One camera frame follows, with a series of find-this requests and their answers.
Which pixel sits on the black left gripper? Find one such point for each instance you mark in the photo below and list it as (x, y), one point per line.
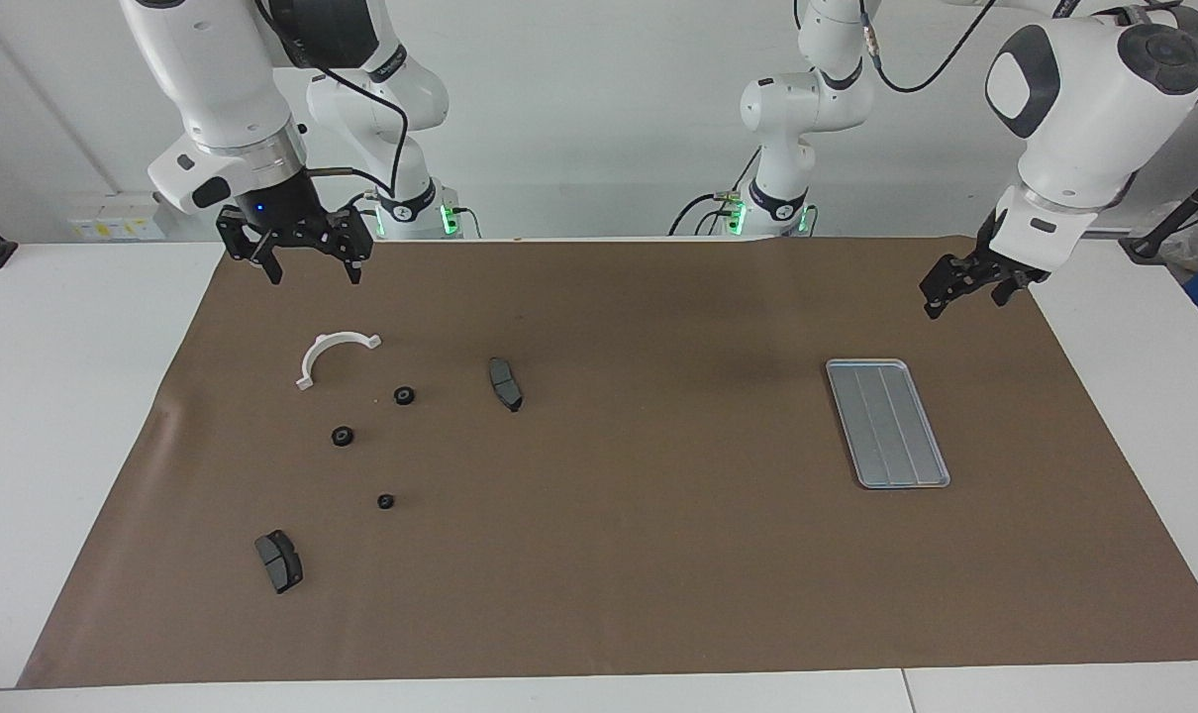
(985, 265)

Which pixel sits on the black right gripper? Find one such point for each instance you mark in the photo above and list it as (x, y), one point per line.
(282, 223)

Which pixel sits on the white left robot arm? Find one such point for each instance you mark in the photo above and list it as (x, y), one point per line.
(1084, 99)

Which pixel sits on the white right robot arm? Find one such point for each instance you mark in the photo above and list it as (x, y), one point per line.
(213, 79)

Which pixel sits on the silver metal tray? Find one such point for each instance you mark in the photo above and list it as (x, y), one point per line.
(886, 426)

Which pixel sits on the black stand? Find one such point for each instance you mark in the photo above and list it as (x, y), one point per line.
(1148, 248)

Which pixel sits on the clear plastic bag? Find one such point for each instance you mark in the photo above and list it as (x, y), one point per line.
(1193, 250)

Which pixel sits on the dark grey brake pad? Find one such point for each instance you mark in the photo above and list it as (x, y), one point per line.
(505, 384)
(279, 562)

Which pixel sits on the brown table mat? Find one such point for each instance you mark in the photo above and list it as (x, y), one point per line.
(658, 555)

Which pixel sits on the white curved plastic bracket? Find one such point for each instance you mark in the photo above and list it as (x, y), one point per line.
(309, 364)

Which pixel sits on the white wall socket box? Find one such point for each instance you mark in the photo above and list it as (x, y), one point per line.
(114, 218)

